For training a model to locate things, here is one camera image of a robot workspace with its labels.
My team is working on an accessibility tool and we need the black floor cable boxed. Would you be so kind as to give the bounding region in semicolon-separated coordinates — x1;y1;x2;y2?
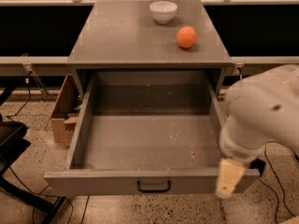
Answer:
7;166;92;224

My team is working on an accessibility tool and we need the orange fruit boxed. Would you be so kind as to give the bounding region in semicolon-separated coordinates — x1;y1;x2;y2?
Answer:
177;26;197;49

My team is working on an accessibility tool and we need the grey railing beam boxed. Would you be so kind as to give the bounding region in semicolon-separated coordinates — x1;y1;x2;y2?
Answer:
0;56;69;77

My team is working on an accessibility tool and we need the grey top drawer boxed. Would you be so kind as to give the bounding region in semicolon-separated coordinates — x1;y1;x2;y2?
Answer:
44;73;261;197

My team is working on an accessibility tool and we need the black power adapter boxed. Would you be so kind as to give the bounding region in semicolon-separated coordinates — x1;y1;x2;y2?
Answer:
249;159;266;175

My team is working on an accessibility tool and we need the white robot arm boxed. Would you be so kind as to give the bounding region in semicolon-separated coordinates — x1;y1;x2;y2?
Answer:
216;64;299;199

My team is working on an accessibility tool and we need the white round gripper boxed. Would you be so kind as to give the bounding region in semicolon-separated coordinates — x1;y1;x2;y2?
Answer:
215;116;266;199

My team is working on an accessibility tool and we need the grey drawer cabinet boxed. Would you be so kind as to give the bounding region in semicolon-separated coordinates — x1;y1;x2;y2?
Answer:
67;0;232;94

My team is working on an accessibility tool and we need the white ceramic bowl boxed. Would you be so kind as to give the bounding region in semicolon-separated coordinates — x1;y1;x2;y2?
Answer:
149;1;178;24

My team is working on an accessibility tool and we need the black stand base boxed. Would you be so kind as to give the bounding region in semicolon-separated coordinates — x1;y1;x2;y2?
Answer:
0;89;68;224

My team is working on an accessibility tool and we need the brown cardboard box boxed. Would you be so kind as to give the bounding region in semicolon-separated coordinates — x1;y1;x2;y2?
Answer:
50;75;79;145

